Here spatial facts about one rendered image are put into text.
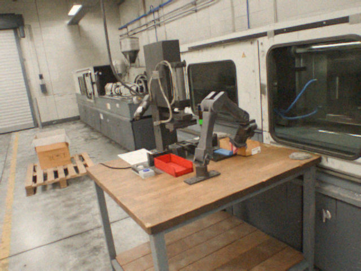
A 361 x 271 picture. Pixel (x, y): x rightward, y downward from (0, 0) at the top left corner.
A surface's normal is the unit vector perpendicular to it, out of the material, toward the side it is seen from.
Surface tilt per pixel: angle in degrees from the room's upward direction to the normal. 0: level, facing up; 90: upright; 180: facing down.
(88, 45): 90
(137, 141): 90
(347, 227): 90
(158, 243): 90
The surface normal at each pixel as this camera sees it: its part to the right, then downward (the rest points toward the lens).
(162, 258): 0.52, 0.15
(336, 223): -0.87, 0.21
